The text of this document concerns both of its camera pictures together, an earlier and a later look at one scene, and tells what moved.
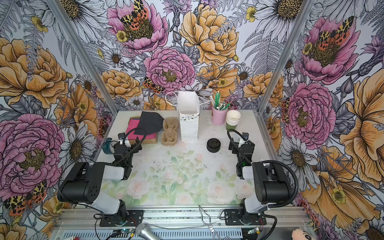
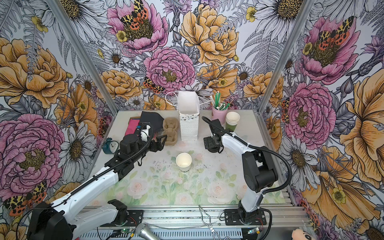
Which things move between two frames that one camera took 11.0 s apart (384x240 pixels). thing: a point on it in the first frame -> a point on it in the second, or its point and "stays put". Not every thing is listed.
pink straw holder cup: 219,117 stays put
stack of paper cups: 233,119 stays put
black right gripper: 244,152 -> 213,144
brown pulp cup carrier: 169,137 stays put
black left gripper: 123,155 -> 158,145
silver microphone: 146,232 stays put
